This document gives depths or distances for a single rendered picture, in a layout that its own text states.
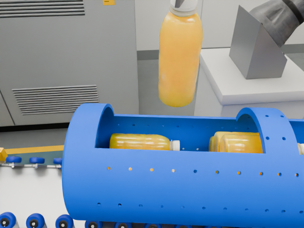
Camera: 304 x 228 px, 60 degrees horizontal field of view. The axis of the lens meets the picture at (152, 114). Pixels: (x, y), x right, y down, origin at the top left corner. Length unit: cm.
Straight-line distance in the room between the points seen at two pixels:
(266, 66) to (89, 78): 150
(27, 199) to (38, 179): 7
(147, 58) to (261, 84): 264
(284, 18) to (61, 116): 191
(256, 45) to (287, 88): 17
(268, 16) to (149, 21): 248
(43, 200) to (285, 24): 87
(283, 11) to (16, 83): 191
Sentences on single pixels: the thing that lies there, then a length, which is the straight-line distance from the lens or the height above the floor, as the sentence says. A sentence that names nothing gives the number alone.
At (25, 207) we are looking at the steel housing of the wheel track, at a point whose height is 93.
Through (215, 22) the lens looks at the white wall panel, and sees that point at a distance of 345.
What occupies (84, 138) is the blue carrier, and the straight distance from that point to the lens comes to 56.
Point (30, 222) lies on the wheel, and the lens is 78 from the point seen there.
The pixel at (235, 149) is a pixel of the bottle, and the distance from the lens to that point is 61.
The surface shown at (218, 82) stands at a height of 115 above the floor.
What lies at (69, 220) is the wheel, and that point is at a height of 98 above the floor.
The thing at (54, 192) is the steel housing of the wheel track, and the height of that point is 93.
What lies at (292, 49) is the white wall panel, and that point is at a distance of 405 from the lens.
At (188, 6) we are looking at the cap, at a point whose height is 149.
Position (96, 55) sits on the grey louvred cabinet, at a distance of 203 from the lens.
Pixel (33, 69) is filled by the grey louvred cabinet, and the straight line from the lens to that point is 218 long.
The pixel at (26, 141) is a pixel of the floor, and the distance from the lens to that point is 251.
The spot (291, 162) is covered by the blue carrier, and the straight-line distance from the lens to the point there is 59.
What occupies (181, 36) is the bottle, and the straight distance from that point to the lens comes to 40.
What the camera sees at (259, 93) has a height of 115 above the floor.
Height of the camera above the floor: 160
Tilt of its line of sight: 39 degrees down
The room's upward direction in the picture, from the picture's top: straight up
